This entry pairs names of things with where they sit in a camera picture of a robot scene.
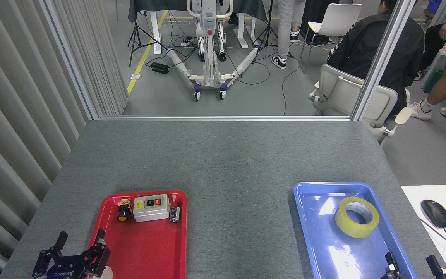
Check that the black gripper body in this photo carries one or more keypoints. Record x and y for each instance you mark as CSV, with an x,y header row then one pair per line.
x,y
68,271

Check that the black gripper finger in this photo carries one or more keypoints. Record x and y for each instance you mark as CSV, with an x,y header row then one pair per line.
x,y
101,252
62,238
434,265
392,263

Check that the yellow tape roll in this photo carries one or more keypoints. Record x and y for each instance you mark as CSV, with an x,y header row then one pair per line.
x,y
347,226

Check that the black orange push button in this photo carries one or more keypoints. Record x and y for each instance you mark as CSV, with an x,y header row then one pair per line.
x,y
123,214

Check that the red plastic tray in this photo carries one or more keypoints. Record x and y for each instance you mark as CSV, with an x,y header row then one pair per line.
x,y
145,248

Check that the black computer mouse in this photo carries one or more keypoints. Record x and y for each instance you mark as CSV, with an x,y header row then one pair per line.
x,y
435,214

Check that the blue plastic tray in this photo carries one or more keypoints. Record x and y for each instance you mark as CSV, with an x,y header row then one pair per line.
x,y
323,248

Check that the small black terminal block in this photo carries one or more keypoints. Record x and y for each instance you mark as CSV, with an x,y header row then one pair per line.
x,y
174,215

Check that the small white floor plate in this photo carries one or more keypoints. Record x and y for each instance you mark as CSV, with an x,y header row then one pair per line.
x,y
136,76

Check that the white office chair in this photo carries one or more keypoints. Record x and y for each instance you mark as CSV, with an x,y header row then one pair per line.
x,y
339,93

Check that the green carrying case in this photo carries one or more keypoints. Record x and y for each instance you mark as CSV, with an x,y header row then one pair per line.
x,y
430,79

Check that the black power adapter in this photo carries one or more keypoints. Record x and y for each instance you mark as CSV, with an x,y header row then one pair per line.
x,y
160,68

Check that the seated person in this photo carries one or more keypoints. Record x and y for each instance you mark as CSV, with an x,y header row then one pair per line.
x,y
362,50

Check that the black tripod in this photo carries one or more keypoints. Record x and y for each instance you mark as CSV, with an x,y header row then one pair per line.
x,y
137,33
269,31

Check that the person in black trousers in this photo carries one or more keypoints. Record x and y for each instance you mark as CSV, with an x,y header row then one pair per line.
x,y
432,42

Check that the white power strip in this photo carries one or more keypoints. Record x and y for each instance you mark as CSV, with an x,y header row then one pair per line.
x,y
187,42

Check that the white stand on wheels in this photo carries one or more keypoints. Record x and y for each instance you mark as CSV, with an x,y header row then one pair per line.
x,y
208,46

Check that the white plastic chair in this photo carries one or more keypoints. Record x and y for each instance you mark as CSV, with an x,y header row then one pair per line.
x,y
339,17

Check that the black cloth covered desk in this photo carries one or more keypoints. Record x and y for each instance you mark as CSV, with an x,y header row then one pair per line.
x,y
168,7

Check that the blue crate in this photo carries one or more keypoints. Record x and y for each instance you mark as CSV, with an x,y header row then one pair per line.
x,y
434,6

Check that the standing person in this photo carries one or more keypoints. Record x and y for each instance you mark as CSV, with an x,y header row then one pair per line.
x,y
285,27

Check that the white red switch block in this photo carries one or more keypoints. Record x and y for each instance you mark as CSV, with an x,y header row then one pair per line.
x,y
108,273

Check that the grey switch box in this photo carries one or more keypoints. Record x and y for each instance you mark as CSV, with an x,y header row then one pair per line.
x,y
151,211

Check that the silver frame post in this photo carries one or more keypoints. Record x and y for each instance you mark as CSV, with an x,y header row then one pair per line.
x,y
72,66
381,62

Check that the silver frame rail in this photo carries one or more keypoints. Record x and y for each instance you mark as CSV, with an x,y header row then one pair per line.
x,y
223,117

